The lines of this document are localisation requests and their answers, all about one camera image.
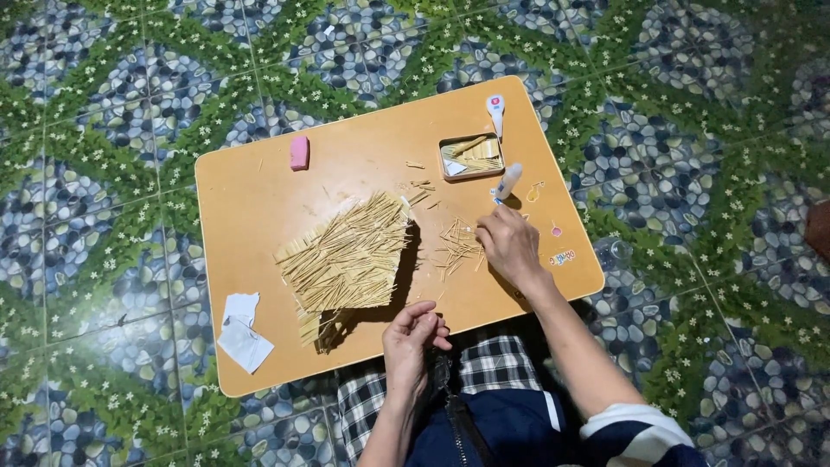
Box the person's right hand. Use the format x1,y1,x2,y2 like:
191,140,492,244
475,205,553,294

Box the person's left hand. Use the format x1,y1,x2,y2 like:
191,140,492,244
382,300,453,398

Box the pile of loose toothpicks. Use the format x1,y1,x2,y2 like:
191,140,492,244
433,217,487,282

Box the clear glue bottle blue cap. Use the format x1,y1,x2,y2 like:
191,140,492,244
491,163,524,206

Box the person's plaid trousers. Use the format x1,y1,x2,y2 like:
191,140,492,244
336,333,547,465

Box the rectangular metal tin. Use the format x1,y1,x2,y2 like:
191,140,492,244
438,132,506,182

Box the bundle of sticks in tin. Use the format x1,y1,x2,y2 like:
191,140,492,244
442,135,503,175

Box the scattered short stick bits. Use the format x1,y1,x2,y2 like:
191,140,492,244
405,160,443,211

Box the toothpick model house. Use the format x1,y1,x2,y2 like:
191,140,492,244
274,190,416,355

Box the person's navy zip jacket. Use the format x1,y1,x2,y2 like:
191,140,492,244
403,388,709,467

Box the large torn white paper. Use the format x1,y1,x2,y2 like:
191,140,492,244
217,316,275,375

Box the small torn white paper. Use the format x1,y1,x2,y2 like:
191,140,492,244
222,292,261,328

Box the pink eraser block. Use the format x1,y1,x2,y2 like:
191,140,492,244
289,135,311,172

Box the brown object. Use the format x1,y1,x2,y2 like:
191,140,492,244
804,200,830,263

